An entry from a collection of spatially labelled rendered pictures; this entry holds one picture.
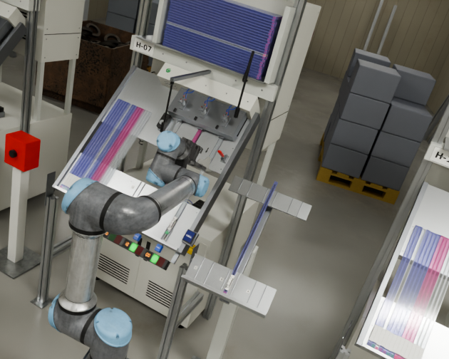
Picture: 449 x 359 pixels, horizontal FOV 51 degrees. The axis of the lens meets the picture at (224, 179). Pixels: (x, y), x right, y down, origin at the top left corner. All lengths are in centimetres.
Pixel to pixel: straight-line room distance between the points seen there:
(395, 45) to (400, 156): 625
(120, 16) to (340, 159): 375
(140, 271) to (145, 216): 130
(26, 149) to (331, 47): 900
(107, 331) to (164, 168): 56
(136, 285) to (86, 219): 135
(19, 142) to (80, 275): 122
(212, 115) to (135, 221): 94
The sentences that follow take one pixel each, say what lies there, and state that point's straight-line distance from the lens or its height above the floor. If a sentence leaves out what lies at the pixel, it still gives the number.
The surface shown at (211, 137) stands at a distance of 214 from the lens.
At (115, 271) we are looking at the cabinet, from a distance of 271.
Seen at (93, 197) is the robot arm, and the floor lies 118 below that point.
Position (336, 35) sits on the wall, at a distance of 1089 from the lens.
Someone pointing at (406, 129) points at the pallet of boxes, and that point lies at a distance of 487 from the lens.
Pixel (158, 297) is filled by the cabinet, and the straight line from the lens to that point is 261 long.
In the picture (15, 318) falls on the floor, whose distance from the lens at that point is 266.
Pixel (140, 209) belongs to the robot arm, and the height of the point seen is 118.
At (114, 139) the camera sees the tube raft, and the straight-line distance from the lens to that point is 227.
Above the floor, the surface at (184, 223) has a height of 80.
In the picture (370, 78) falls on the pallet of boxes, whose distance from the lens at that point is 472.
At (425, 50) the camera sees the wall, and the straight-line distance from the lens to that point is 1109.
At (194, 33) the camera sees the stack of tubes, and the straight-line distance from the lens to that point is 223.
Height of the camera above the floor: 184
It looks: 25 degrees down
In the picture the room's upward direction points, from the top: 15 degrees clockwise
